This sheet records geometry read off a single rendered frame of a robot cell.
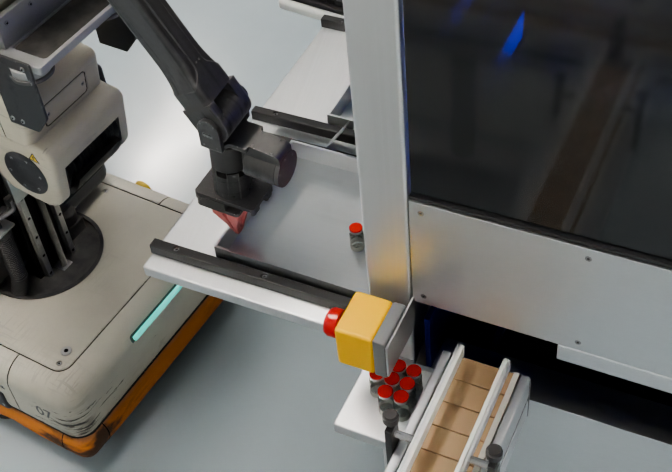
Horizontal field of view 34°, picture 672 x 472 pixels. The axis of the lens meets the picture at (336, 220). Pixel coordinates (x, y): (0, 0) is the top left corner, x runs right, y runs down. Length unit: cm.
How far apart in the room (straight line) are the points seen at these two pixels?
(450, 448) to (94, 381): 117
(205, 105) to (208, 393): 127
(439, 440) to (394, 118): 43
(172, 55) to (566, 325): 62
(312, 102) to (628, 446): 83
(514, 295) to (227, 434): 133
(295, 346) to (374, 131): 150
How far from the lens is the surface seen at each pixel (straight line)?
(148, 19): 148
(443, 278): 140
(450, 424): 145
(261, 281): 167
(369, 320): 143
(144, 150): 330
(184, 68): 150
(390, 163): 129
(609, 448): 158
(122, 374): 251
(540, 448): 163
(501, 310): 141
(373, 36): 118
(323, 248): 172
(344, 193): 180
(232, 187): 163
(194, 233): 178
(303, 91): 200
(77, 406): 243
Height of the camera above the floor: 214
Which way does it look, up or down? 46 degrees down
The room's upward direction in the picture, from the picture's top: 7 degrees counter-clockwise
